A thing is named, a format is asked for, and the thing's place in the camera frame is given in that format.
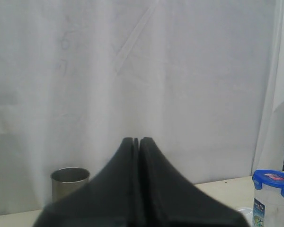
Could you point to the clear plastic tea bottle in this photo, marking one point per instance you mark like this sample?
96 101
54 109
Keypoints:
268 207

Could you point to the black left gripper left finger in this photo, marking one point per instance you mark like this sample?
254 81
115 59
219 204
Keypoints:
111 199

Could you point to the white plastic tray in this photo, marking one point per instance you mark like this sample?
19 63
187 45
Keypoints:
247 214

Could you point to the blue bottle lid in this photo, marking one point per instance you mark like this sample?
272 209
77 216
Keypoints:
271 178

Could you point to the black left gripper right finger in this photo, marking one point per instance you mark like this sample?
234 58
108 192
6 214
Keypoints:
170 200

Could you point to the stainless steel cup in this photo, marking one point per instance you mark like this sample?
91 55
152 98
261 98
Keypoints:
67 180

